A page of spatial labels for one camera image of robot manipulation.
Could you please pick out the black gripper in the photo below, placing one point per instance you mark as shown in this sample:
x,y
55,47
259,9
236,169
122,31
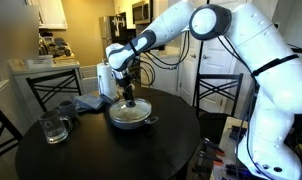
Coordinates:
x,y
127,85

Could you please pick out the glass lid with black knob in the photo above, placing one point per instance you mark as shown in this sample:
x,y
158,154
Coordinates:
x,y
124,113

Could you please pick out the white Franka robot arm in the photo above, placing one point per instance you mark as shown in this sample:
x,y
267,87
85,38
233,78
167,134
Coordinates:
x,y
274,83

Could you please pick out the grey pot cream interior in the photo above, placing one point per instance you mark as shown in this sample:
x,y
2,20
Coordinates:
x,y
134,124

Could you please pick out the white paper towel roll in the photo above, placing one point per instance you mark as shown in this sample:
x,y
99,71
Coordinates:
x,y
106,83

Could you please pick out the blue folded cloth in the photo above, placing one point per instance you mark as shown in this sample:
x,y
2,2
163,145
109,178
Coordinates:
x,y
89,101

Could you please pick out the grey ceramic mug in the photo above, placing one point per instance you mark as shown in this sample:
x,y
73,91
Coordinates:
x,y
67,108

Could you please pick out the black refrigerator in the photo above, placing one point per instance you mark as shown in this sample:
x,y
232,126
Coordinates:
x,y
112,30

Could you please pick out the clear glass mug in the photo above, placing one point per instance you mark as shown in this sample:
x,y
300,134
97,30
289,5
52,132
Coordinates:
x,y
54,128

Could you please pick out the white kitchen counter unit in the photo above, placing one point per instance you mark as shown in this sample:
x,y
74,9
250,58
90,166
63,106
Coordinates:
x,y
44,83

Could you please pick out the steel microwave oven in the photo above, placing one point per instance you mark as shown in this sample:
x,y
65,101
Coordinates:
x,y
142,11

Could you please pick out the white panel door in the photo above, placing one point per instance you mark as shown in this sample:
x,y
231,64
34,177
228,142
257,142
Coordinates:
x,y
217,63

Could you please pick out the orange black clamps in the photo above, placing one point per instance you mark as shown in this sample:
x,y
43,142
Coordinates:
x,y
211,153

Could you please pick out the robot mounting table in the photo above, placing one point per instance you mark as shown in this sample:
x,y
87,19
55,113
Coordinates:
x,y
227,150

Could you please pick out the white upper kitchen cabinet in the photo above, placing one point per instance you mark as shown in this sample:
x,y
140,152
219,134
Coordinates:
x,y
52,13

